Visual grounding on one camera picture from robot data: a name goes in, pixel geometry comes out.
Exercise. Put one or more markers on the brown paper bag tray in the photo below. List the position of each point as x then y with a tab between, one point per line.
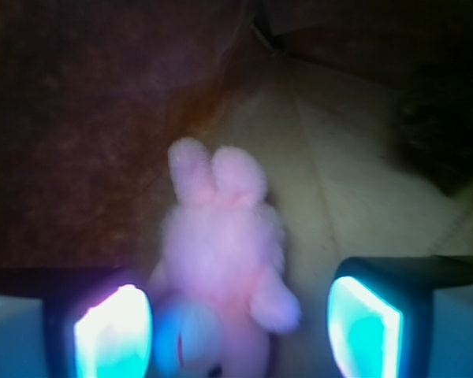
93	92

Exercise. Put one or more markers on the brown rock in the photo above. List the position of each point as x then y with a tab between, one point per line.
434	127

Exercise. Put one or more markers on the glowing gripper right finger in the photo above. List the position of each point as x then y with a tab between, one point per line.
402	317

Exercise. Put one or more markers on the pink plush bunny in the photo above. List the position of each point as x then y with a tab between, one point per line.
218	288

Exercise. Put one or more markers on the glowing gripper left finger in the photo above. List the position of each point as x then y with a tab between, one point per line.
98	324

